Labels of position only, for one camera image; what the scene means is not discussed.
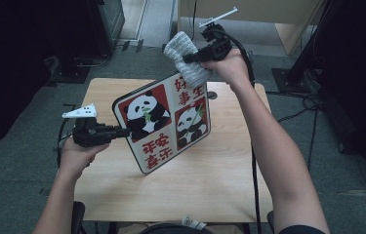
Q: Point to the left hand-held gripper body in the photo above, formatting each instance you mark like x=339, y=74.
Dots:
x=89, y=135

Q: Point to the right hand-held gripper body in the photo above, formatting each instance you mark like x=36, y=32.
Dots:
x=219, y=48

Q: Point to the grey striped cloth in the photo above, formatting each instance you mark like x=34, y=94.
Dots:
x=183, y=48

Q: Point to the panda print board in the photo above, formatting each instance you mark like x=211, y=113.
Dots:
x=161, y=139

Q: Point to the person's right hand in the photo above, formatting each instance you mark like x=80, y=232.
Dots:
x=232, y=70

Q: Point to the person's left hand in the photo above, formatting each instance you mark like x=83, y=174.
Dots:
x=76, y=159

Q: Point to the black angled floor tape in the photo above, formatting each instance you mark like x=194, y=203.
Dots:
x=68, y=104

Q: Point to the dark round table grommet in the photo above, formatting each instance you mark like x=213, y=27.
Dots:
x=213, y=95

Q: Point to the beige wooden furniture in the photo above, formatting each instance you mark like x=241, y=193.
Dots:
x=268, y=9

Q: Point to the black metal stand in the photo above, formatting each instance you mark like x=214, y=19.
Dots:
x=292, y=81

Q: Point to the dark cabinet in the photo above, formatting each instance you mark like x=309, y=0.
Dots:
x=113, y=19

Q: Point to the black table leg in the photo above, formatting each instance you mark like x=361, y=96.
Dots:
x=246, y=228
x=113, y=228

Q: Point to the person's black shirt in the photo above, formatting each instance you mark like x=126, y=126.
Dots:
x=167, y=228

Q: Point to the black stand base plate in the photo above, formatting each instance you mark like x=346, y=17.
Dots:
x=70, y=76

